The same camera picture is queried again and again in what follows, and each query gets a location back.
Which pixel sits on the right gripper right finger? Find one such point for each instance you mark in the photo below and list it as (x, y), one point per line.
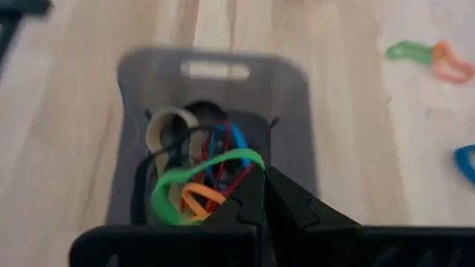
(293, 211)

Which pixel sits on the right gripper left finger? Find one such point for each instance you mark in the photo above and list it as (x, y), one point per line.
(245, 200)

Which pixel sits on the red rubber band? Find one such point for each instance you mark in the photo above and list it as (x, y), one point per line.
(241, 181)
(227, 141)

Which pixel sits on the small blue rubber band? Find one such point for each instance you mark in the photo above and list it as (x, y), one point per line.
(239, 142)

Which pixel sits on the large tan rubber band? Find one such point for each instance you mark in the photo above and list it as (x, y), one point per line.
(159, 122)

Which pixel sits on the translucent grey plastic bin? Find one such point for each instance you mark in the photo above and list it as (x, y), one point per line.
(289, 111)

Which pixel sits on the large blue rubber band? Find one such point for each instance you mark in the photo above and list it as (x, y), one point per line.
(460, 159)

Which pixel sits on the small green rubber band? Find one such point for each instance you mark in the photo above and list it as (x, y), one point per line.
(404, 50)

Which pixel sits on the small orange rubber band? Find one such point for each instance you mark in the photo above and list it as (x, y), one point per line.
(438, 61)

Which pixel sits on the black aluminium table frame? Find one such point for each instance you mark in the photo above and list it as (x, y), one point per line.
(22, 7)

